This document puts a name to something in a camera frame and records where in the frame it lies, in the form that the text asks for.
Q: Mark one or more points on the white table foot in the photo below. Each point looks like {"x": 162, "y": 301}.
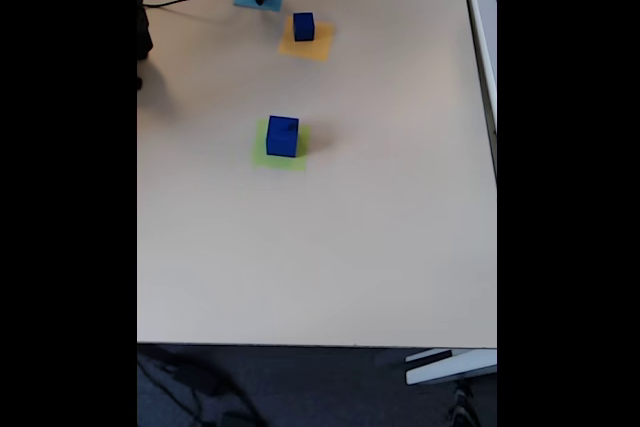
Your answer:
{"x": 450, "y": 369}

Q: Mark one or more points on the medium blue cube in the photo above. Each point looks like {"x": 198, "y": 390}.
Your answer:
{"x": 303, "y": 27}

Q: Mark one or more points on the large blue cube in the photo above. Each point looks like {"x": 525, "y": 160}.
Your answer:
{"x": 280, "y": 142}

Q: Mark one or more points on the white adjacent table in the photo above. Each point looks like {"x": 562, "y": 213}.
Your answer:
{"x": 482, "y": 32}

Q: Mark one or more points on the green paper square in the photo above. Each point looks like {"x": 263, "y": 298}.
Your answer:
{"x": 280, "y": 163}

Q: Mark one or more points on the orange paper square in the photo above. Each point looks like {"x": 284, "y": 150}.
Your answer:
{"x": 320, "y": 49}

